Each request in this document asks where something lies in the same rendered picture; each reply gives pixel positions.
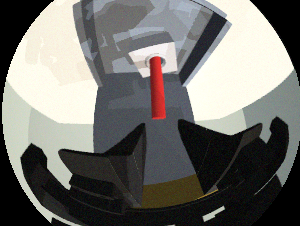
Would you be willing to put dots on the red peg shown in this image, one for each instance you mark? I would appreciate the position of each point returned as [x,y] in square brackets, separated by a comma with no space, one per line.
[157,99]

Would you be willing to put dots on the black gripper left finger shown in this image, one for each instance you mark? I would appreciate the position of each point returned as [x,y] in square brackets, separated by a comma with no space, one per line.
[124,164]

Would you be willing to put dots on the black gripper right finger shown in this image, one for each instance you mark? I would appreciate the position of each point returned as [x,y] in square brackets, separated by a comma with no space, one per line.
[212,153]

